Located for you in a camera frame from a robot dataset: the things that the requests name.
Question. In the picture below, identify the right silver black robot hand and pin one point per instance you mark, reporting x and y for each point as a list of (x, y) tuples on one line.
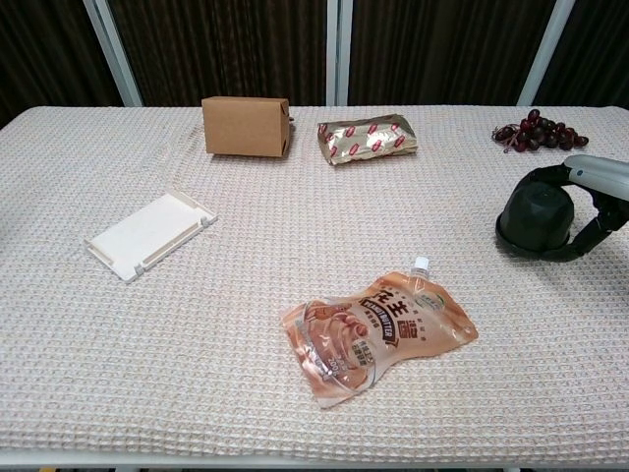
[(604, 177)]

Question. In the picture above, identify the dark red grape bunch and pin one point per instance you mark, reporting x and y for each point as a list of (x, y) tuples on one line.
[(540, 130)]

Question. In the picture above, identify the dark brown partition panel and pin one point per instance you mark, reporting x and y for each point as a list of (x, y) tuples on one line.
[(594, 49), (432, 49), (221, 44), (44, 49)]

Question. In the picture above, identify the gold foil snack packet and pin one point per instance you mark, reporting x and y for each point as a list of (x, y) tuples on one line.
[(366, 140)]

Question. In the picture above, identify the orange peanut butter pouch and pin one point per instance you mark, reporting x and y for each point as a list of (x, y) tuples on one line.
[(373, 334)]

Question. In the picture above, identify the brown cardboard carry box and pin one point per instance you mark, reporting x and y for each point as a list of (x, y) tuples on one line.
[(241, 125)]

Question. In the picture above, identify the beige waffle weave tablecloth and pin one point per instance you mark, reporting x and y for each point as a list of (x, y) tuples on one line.
[(245, 344)]

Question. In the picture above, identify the white plastic rectangular tray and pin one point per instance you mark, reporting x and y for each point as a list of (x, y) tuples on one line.
[(142, 236)]

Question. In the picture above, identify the white partition post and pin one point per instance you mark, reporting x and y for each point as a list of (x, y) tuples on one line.
[(545, 54), (339, 49), (113, 54)]

